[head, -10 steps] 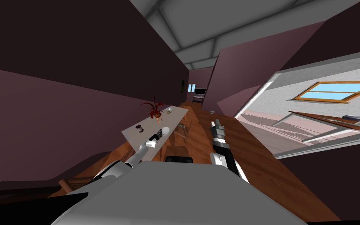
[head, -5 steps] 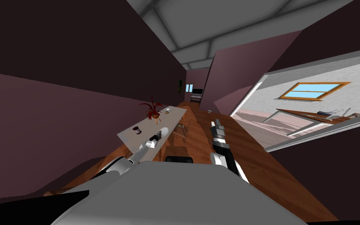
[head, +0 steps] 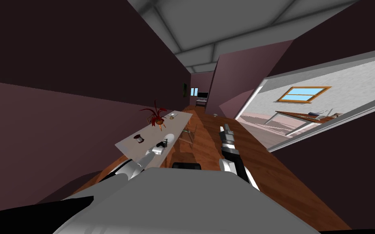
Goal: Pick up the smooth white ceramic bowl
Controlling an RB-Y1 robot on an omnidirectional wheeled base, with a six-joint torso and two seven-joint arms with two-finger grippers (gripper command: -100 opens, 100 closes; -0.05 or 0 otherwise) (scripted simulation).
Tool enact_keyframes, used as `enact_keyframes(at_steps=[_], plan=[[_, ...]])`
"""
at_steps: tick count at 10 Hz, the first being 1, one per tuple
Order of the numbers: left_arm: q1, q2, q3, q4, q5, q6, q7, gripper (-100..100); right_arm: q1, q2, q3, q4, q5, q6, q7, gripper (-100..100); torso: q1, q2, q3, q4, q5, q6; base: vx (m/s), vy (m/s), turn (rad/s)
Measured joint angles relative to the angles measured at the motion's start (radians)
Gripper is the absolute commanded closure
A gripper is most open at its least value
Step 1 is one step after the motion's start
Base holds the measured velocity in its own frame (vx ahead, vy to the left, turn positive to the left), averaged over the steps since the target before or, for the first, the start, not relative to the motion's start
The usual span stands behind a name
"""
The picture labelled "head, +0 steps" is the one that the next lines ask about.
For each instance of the desk with black monitor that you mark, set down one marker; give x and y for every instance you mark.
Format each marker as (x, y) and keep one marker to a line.
(202, 97)

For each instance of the dark red small jar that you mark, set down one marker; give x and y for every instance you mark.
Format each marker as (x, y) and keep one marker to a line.
(138, 138)

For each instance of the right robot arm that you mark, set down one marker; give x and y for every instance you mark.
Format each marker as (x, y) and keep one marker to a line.
(236, 162)

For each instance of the dark wall picture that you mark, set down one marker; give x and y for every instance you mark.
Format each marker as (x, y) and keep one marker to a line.
(185, 90)

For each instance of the wooden framed window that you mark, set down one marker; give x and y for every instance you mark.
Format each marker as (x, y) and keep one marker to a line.
(304, 94)

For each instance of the long pale grey table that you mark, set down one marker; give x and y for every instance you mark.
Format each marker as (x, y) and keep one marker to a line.
(148, 138)

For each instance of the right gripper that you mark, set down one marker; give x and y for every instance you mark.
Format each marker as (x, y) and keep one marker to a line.
(228, 139)

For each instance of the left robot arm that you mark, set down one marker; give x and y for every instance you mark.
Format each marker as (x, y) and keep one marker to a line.
(127, 169)

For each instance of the wooden chair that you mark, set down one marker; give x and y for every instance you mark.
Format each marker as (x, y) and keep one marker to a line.
(187, 136)

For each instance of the small blue window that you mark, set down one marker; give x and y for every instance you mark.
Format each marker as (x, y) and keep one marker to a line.
(194, 92)

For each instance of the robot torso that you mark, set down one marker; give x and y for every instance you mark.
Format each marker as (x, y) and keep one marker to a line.
(181, 201)

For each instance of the white plate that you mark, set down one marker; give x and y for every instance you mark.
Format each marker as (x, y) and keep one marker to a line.
(169, 137)

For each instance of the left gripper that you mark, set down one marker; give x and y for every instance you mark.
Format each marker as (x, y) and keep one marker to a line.
(161, 144)

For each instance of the red potted plant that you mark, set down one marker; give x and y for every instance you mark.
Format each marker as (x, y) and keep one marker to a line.
(156, 117)

